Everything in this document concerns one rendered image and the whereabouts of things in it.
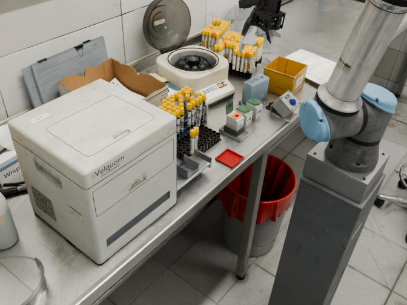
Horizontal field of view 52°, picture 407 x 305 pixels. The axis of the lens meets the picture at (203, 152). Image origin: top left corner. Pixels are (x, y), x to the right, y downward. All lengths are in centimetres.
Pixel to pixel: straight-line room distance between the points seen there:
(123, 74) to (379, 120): 89
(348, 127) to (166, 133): 46
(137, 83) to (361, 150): 79
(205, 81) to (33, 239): 82
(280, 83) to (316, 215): 56
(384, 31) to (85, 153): 67
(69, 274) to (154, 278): 106
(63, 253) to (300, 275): 87
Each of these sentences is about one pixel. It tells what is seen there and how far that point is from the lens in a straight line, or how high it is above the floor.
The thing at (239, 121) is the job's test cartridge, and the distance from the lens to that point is 140.
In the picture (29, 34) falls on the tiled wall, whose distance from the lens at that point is 146.
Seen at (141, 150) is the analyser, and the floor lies 114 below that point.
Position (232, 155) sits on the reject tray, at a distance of 136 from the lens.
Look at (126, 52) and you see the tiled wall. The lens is 175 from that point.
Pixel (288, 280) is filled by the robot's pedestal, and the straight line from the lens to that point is 168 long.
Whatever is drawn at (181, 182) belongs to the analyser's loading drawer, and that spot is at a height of 91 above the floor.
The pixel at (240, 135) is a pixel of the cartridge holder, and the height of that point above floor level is 89.
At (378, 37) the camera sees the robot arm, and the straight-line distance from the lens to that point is 99.
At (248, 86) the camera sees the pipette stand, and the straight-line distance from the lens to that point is 156.
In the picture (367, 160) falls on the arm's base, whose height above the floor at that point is 99.
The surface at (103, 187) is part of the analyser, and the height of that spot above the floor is 111.
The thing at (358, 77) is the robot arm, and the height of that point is 128.
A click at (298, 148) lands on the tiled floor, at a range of 291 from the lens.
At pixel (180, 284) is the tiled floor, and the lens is 208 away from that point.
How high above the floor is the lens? 173
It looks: 39 degrees down
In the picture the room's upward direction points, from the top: 3 degrees clockwise
